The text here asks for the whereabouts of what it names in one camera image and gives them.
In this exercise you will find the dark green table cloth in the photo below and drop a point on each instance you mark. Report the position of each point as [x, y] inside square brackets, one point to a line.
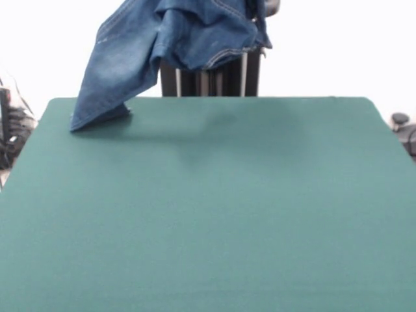
[227, 211]

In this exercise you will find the blue denim jeans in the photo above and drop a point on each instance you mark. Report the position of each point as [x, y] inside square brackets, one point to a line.
[130, 58]

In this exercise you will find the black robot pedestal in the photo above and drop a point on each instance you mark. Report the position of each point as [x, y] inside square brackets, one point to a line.
[221, 81]

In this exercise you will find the black equipment box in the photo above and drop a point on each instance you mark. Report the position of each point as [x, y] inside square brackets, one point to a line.
[4, 104]

